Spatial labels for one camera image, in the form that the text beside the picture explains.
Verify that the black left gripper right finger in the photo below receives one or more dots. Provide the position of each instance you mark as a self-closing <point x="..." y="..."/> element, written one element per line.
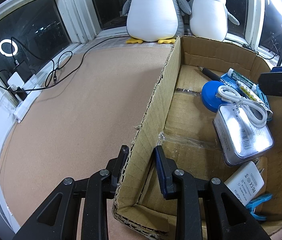
<point x="165" y="168"/>

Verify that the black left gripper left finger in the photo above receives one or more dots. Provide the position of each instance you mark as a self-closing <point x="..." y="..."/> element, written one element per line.
<point x="115" y="167"/>

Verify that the white wall charger plug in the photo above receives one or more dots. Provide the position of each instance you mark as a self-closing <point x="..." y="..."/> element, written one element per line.
<point x="246" y="182"/>

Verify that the white rectangular tin box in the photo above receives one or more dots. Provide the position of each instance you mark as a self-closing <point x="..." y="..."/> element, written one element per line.
<point x="241" y="141"/>

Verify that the green glitter glue tube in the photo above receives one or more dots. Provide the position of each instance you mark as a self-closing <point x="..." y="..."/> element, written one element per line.
<point x="236" y="76"/>

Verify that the brown cardboard box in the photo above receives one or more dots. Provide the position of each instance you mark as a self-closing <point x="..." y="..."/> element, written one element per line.
<point x="176" y="117"/>

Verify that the blue clothes peg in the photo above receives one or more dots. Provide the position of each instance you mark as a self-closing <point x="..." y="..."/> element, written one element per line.
<point x="253" y="204"/>

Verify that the blue phone stand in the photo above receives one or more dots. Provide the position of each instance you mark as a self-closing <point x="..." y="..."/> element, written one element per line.
<point x="228" y="81"/>

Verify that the small penguin plush toy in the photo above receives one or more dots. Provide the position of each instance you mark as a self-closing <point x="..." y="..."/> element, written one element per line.
<point x="209" y="19"/>

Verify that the white power adapter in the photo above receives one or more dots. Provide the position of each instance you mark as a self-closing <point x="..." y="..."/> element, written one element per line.
<point x="15" y="81"/>

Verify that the large penguin plush toy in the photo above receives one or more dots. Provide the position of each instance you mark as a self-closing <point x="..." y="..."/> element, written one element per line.
<point x="155" y="20"/>

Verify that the black marker pen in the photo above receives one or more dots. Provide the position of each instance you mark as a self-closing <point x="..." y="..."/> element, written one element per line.
<point x="208" y="73"/>

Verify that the white power strip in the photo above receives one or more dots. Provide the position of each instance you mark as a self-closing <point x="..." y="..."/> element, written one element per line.
<point x="24" y="106"/>

